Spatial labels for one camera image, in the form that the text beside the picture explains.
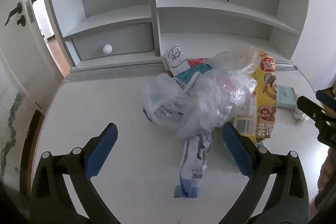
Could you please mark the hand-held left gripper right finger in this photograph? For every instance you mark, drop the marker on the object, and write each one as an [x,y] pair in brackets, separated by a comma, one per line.
[237,150]

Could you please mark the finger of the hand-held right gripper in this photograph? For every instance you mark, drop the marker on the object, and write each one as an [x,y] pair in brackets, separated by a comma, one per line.
[326,98]
[307,108]

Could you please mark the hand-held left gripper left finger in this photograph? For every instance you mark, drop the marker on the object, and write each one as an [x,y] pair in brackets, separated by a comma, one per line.
[101,153]

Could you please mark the person's right hand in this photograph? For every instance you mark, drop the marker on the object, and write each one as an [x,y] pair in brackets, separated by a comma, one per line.
[326,171]

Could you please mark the pale green box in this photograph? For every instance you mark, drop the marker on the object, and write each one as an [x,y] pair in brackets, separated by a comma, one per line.
[286,96]

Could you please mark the yellow snack packet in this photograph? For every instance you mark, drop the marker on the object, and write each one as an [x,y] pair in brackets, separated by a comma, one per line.
[265,100]

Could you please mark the blue and white wrapper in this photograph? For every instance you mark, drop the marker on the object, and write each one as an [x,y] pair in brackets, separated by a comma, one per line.
[193,169]

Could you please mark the clear plastic bag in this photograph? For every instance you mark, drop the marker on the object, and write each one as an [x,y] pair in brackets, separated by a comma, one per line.
[210,98]

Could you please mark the red packet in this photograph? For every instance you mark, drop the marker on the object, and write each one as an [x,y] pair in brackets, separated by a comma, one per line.
[194,63]

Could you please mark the white paper with black drawing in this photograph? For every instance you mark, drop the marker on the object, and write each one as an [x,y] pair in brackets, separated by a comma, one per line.
[176,61]

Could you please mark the grey drawer with white knob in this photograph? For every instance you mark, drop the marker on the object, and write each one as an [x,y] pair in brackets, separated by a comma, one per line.
[118,40]

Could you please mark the white door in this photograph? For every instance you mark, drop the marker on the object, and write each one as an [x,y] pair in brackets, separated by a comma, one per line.
[29,56]

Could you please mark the grey desk shelf unit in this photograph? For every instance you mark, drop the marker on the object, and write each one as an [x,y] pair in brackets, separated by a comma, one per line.
[170,11]

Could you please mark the dark wooden frame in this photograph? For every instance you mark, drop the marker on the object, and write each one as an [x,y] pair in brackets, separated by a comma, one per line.
[30,150]

